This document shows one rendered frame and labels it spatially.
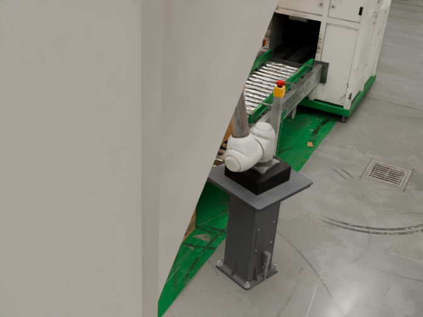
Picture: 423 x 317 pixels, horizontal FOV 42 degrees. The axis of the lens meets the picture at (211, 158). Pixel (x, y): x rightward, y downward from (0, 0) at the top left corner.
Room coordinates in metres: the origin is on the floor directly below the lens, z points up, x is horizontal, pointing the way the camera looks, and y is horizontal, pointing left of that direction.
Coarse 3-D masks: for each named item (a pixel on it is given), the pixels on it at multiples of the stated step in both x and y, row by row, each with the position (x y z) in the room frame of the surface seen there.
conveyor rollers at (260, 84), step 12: (252, 72) 5.26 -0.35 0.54; (264, 72) 5.30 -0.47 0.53; (276, 72) 5.27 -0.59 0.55; (288, 72) 5.30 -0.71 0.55; (252, 84) 4.96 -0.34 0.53; (264, 84) 4.94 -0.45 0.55; (252, 96) 4.67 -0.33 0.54; (264, 96) 4.71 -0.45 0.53; (252, 108) 4.39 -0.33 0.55; (216, 156) 3.53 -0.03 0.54
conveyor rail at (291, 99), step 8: (320, 64) 5.47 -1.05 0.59; (312, 72) 5.23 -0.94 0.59; (320, 72) 5.45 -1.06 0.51; (304, 80) 5.01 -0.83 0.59; (312, 80) 5.20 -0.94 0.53; (296, 88) 4.80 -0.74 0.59; (304, 88) 4.99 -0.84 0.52; (312, 88) 5.24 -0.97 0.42; (288, 96) 4.59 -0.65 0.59; (296, 96) 4.79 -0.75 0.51; (304, 96) 5.01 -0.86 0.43; (288, 104) 4.60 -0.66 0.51; (296, 104) 4.82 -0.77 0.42; (288, 112) 4.62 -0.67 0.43; (264, 120) 4.08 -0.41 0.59; (280, 120) 4.43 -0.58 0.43
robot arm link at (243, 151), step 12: (240, 96) 2.77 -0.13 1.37; (240, 108) 2.76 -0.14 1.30; (240, 120) 2.75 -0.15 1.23; (240, 132) 2.74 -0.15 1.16; (228, 144) 2.75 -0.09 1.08; (240, 144) 2.71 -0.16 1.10; (252, 144) 2.74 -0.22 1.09; (228, 156) 2.69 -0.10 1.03; (240, 156) 2.68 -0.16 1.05; (252, 156) 2.72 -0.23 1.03; (228, 168) 2.69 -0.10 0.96; (240, 168) 2.66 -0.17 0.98
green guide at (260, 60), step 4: (268, 52) 5.61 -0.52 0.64; (260, 56) 5.47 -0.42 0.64; (264, 56) 5.52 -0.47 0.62; (268, 56) 5.62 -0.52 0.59; (256, 60) 5.33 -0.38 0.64; (260, 60) 5.42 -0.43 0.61; (264, 60) 5.53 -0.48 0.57; (256, 64) 5.33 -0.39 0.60; (260, 64) 5.43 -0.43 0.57; (252, 68) 5.25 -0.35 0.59
